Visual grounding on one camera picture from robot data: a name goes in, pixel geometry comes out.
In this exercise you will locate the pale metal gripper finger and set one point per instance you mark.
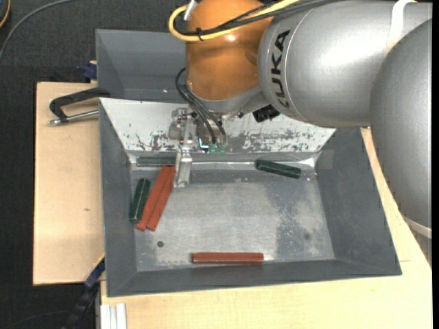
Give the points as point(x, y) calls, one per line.
point(177, 173)
point(186, 170)

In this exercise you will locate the dark green flat block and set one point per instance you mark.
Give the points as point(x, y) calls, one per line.
point(154, 161)
point(278, 169)
point(139, 200)

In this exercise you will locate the red-brown flat block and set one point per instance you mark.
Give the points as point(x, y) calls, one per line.
point(153, 197)
point(227, 257)
point(162, 204)

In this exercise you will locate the grey metal bin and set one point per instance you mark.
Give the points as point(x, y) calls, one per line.
point(240, 214)

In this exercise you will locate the pale wood flat board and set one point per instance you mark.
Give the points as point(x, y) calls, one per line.
point(68, 183)

